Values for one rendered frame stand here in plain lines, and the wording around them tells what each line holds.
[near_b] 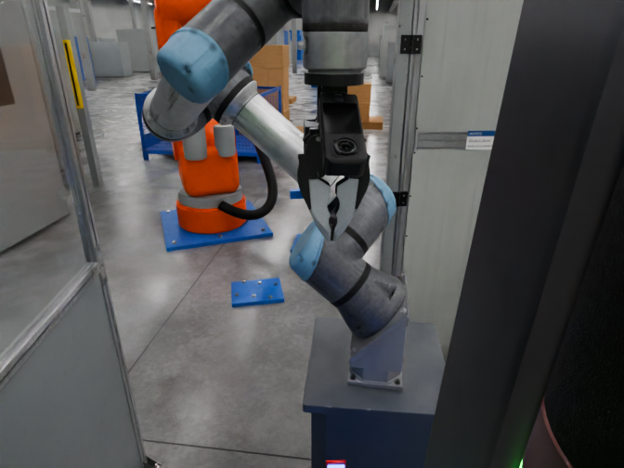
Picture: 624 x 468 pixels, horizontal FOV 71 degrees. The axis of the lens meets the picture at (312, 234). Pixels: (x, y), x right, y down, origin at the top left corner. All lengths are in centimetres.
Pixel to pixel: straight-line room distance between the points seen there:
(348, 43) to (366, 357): 63
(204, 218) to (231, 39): 357
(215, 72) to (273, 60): 750
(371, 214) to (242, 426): 157
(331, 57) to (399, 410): 68
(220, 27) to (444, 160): 155
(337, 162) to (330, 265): 43
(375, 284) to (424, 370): 24
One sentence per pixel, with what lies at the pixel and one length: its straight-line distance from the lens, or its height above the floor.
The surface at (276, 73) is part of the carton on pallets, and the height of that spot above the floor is 114.
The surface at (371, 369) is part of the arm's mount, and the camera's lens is 95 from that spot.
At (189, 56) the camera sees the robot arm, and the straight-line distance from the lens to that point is 52.
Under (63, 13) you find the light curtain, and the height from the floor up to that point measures 193.
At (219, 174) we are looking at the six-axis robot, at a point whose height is 58.
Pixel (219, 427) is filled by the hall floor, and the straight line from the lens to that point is 229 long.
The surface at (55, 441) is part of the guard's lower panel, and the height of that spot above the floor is 68.
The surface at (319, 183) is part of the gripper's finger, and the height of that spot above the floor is 150.
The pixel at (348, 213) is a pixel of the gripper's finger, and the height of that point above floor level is 146.
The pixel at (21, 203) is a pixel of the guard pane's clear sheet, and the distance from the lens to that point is 129.
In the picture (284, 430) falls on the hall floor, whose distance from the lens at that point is 224.
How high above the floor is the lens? 166
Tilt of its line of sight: 24 degrees down
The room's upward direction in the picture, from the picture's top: straight up
